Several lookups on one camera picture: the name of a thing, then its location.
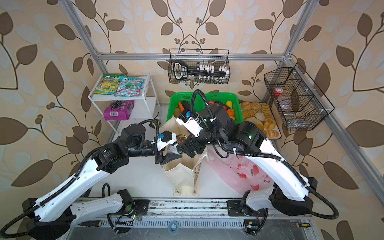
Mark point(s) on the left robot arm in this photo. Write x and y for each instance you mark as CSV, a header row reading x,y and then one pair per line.
x,y
51,216

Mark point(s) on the black wire basket wall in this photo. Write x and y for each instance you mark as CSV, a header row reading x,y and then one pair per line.
x,y
199,66
310,105

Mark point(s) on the small printed can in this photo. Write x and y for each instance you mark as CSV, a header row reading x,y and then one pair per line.
x,y
181,138

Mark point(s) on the brown potato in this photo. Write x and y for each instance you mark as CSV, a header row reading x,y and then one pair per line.
x,y
177,112

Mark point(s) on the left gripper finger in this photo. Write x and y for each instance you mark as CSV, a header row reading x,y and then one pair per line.
x,y
169,157
187,148

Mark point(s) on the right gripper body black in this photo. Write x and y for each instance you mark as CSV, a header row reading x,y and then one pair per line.
x,y
205,139

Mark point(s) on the cream canvas tote bag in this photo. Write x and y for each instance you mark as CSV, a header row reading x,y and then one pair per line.
x,y
184,173

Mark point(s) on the black-handled screwdriver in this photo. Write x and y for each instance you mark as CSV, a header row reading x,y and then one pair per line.
x,y
91,224

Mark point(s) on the black wire basket back wall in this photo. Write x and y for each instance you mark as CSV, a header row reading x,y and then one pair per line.
x,y
199,66

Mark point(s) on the orange carrot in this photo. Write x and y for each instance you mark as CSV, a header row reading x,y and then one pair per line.
x,y
181,107

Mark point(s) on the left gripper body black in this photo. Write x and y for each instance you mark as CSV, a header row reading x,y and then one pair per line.
x,y
158,156

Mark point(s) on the black wire basket right wall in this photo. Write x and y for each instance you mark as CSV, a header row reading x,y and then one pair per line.
x,y
310,105

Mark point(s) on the white two-tier shelf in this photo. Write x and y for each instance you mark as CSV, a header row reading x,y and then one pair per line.
x,y
145,103

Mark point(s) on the pink plastic grocery bag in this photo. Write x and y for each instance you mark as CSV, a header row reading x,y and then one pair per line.
x,y
238,173

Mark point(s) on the yellow-green snack packet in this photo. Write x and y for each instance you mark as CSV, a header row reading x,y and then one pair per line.
x,y
108,84

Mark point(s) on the magenta snack bag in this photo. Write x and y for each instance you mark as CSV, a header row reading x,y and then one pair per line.
x,y
119,110

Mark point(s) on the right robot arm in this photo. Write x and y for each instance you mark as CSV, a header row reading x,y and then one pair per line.
x,y
292,194

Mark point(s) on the teal-red snack packet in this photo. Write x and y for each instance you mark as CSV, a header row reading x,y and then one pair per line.
x,y
129,87

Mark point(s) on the tray of bread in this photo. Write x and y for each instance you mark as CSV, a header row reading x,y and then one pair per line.
x,y
261,115

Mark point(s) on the yellow-handled screwdriver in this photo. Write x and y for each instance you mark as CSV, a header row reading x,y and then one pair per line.
x,y
303,225

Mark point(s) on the red-capped bottle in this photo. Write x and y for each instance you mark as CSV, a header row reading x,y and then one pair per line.
x,y
283,100

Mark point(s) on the green basket with vegetables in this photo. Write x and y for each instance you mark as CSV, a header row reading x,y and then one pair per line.
x,y
184,97

